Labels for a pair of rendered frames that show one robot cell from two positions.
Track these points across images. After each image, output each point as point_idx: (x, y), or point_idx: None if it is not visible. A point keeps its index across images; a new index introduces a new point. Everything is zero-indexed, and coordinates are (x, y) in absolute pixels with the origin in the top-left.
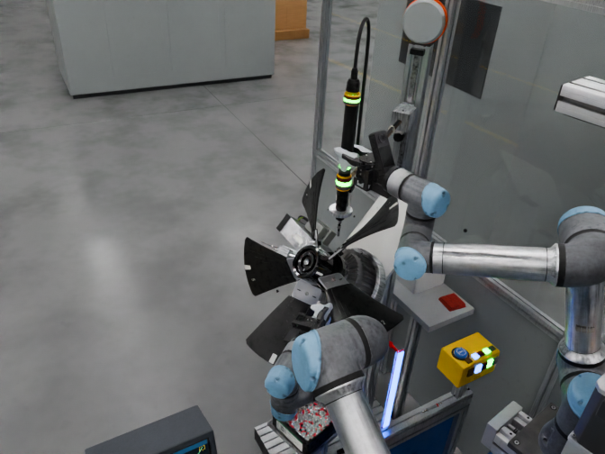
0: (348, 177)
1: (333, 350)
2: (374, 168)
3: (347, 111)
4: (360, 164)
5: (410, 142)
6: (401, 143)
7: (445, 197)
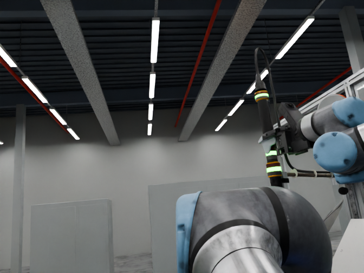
0: (276, 161)
1: (218, 197)
2: (289, 129)
3: (259, 104)
4: (276, 131)
5: (359, 201)
6: (351, 204)
7: (358, 101)
